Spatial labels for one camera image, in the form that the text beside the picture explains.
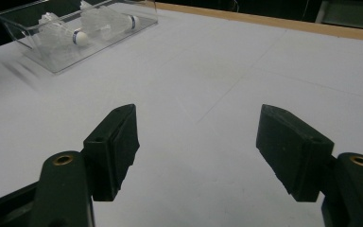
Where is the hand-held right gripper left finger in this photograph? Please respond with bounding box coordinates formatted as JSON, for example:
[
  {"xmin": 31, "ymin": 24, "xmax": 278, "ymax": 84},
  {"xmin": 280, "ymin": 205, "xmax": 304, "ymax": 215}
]
[{"xmin": 82, "ymin": 103, "xmax": 141, "ymax": 202}]

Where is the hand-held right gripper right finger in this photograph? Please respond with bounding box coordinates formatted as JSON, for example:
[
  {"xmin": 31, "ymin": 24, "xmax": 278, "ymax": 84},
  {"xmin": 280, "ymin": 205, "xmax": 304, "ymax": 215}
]
[{"xmin": 255, "ymin": 103, "xmax": 335, "ymax": 203}]

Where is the clear plastic box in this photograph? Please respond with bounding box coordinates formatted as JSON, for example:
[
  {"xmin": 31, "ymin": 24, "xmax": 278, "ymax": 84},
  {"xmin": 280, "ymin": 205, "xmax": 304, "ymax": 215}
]
[{"xmin": 0, "ymin": 0, "xmax": 159, "ymax": 76}]

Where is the white feather shuttlecock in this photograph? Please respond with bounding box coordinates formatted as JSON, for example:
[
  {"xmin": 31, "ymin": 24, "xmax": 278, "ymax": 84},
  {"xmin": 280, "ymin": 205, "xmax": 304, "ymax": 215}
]
[
  {"xmin": 79, "ymin": 0, "xmax": 141, "ymax": 36},
  {"xmin": 36, "ymin": 11, "xmax": 89, "ymax": 55}
]

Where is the white table board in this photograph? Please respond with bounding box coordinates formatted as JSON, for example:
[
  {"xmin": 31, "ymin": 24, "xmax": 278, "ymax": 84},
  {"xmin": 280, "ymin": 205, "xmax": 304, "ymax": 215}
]
[{"xmin": 0, "ymin": 2, "xmax": 363, "ymax": 227}]

